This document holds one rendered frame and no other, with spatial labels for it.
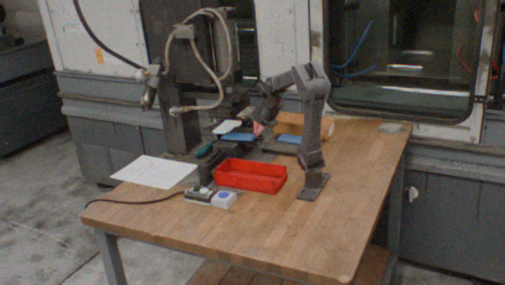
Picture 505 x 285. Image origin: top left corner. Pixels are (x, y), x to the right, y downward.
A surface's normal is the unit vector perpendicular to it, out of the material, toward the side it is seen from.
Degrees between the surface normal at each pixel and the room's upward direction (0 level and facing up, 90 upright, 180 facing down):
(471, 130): 90
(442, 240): 90
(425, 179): 90
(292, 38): 90
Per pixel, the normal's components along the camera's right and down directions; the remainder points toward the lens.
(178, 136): -0.43, 0.41
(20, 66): 0.87, 0.14
